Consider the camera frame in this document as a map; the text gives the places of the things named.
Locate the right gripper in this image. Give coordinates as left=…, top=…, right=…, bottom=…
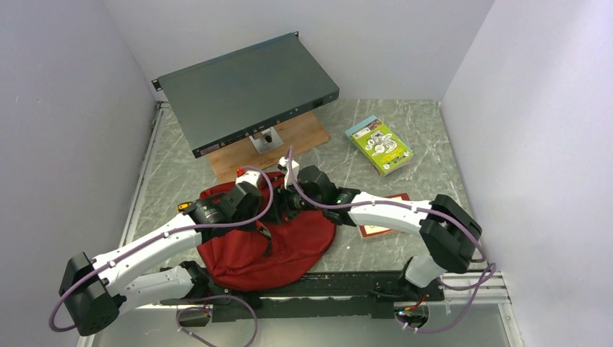
left=260, top=177, right=325, bottom=226

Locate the red student backpack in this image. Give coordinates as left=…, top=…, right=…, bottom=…
left=196, top=171, right=338, bottom=293

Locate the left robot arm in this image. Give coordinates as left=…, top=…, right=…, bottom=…
left=59, top=182, right=266, bottom=336

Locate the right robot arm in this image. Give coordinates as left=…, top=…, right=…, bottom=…
left=278, top=159, right=486, bottom=300

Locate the wooden board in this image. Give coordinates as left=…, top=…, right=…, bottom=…
left=206, top=111, right=330, bottom=183

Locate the red bordered book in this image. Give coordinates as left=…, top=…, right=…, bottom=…
left=358, top=192, right=410, bottom=240

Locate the light blue book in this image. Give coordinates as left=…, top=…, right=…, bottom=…
left=344, top=115, right=382, bottom=140

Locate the green illustrated book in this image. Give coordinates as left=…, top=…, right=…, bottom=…
left=348, top=119, right=414, bottom=176

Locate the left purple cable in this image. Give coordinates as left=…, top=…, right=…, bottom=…
left=48, top=166, right=275, bottom=333

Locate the purple cable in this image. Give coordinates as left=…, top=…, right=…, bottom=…
left=285, top=145, right=497, bottom=335
left=48, top=166, right=275, bottom=333

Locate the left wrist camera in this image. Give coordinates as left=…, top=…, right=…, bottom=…
left=234, top=167, right=264, bottom=189

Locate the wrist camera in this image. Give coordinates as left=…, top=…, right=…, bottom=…
left=234, top=167, right=264, bottom=189
left=277, top=157, right=299, bottom=189

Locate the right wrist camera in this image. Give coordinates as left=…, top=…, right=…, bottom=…
left=277, top=157, right=299, bottom=189

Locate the metal stand bracket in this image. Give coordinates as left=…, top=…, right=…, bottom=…
left=249, top=127, right=283, bottom=155

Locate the grey rack-mount device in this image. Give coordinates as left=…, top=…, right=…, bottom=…
left=152, top=32, right=340, bottom=158

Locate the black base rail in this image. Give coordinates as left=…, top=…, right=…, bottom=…
left=161, top=262, right=445, bottom=322

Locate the aluminium frame rail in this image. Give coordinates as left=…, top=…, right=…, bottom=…
left=119, top=101, right=171, bottom=247

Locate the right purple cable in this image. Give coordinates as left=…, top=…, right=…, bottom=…
left=285, top=145, right=497, bottom=335

